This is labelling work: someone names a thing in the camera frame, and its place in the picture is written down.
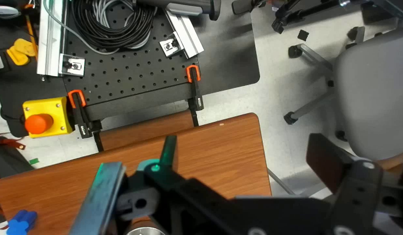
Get black perforated breadboard plate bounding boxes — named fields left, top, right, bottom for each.
left=62, top=0, right=198, bottom=105

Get aluminium rail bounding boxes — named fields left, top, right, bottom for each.
left=36, top=0, right=66, bottom=77
left=165, top=10, right=203, bottom=58

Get right orange black clamp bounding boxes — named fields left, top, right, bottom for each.
left=185, top=64, right=203, bottom=125

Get left orange black clamp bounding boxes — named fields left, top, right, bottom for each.
left=67, top=88, right=101, bottom=138

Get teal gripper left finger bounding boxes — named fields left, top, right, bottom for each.
left=69, top=161, right=125, bottom=235

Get yellow plastic tags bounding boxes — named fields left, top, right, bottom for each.
left=6, top=37, right=36, bottom=66

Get coiled black cables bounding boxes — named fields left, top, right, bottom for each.
left=71, top=0, right=159, bottom=53

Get orange black clamp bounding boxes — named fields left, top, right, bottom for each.
left=67, top=88, right=101, bottom=138
left=185, top=64, right=203, bottom=125

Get blue plastic block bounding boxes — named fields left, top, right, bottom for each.
left=6, top=210, right=37, bottom=235

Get yellow emergency stop box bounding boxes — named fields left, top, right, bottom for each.
left=22, top=96, right=72, bottom=138

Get grey office chair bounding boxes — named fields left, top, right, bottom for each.
left=284, top=27, right=403, bottom=160

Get left aluminium rail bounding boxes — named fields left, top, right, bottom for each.
left=36, top=0, right=66, bottom=77

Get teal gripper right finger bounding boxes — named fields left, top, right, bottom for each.
left=159, top=135, right=177, bottom=168

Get right aluminium rail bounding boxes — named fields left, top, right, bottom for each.
left=165, top=10, right=203, bottom=58

